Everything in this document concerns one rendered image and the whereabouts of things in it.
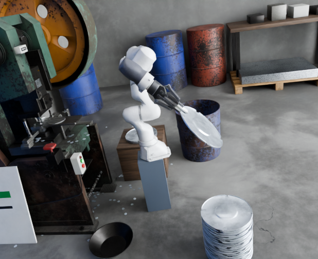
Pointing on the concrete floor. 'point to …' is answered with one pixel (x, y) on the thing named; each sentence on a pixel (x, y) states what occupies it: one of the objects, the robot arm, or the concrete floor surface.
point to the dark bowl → (110, 240)
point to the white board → (6, 208)
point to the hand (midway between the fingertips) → (181, 109)
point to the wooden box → (127, 151)
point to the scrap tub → (208, 111)
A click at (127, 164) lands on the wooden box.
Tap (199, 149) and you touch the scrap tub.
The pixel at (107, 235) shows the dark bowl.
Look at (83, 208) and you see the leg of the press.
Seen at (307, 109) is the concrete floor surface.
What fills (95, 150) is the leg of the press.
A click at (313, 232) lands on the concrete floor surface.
